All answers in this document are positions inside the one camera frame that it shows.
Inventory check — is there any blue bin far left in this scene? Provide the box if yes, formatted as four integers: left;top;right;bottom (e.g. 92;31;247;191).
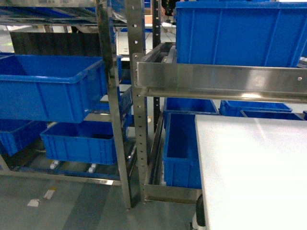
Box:
0;119;47;156

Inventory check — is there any stainless steel shelf rail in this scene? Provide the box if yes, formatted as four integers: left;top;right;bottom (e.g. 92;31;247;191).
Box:
133;62;307;104

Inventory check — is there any steel shelf upright post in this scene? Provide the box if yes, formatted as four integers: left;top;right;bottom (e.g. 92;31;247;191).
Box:
95;0;137;210

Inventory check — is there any blue bin on left shelf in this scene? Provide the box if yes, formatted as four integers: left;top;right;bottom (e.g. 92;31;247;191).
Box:
0;55;107;123

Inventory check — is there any blue bin beside table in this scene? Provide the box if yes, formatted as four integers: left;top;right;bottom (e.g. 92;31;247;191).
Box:
163;113;201;189

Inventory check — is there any large blue bin right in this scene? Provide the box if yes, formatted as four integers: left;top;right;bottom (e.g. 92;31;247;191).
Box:
176;1;307;68

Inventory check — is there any blue bin under rail right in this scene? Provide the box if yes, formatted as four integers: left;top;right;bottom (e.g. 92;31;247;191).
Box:
219;100;304;121

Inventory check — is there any black panel behind shelf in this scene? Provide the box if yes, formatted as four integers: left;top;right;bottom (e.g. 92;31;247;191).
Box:
10;32;101;57

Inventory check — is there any blue bin lower left shelf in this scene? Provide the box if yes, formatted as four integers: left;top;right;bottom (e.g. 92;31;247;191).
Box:
40;121;117;165

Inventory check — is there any blue bin under rail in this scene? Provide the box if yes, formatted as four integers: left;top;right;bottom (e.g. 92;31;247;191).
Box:
164;97;219;115
219;100;304;121

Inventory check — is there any blue bin under rail centre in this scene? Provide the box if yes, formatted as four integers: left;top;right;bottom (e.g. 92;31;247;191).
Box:
164;97;219;115

